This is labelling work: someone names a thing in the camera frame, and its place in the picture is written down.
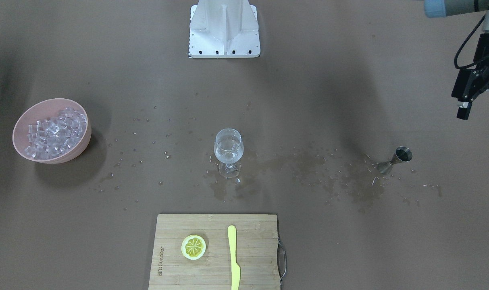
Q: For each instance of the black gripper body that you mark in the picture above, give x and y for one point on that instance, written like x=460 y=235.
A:
x=488 y=51

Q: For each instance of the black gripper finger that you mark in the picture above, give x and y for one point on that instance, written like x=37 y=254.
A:
x=464 y=108

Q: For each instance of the steel jigger measuring cup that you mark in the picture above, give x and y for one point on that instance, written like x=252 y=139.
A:
x=401 y=154

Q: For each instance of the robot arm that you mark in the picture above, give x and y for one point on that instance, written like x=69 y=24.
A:
x=446 y=8

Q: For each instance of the clear wine glass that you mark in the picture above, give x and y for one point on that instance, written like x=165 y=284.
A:
x=228 y=149

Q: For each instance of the clear ice cubes pile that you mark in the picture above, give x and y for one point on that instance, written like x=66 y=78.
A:
x=55 y=136

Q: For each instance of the bamboo cutting board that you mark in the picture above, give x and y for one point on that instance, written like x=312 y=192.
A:
x=256 y=252

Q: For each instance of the yellow plastic knife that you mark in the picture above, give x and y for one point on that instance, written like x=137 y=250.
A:
x=235 y=268

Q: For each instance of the yellow lemon slice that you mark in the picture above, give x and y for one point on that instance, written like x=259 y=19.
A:
x=193 y=247

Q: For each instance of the pink bowl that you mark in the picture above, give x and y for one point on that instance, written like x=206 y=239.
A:
x=46 y=109

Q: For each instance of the white central robot pedestal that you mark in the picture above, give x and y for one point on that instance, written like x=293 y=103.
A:
x=224 y=29

